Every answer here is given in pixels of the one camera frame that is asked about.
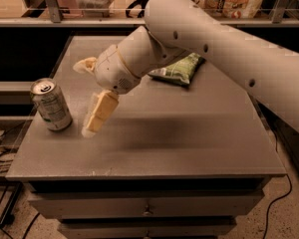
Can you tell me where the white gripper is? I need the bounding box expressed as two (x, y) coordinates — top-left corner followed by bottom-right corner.
(73, 45), (141, 137)

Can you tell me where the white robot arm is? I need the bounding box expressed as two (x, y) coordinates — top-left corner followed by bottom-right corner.
(74, 0), (299, 136)

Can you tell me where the silver green 7up can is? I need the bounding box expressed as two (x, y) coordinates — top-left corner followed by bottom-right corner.
(30, 78), (73, 131)

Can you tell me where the clear plastic container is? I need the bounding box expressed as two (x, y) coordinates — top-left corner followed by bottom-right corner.
(76, 0), (114, 17)

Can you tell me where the green chip bag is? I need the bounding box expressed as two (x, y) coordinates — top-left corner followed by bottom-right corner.
(149, 53), (204, 87)

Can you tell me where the black bag on shelf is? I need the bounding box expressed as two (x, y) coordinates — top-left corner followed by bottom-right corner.
(126, 0), (149, 18)

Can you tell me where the grey drawer cabinet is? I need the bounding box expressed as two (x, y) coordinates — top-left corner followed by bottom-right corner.
(8, 36), (285, 239)

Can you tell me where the upper drawer knob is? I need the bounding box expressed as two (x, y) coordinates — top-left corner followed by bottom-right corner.
(143, 208), (152, 217)

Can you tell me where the grey metal shelf rail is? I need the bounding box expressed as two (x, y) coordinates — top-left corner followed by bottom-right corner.
(0, 0), (299, 27)

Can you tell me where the black cables left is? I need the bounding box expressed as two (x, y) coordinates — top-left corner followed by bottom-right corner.
(0, 121), (41, 239)

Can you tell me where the black floor cable right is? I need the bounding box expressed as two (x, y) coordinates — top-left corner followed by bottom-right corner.
(261, 129), (293, 239)

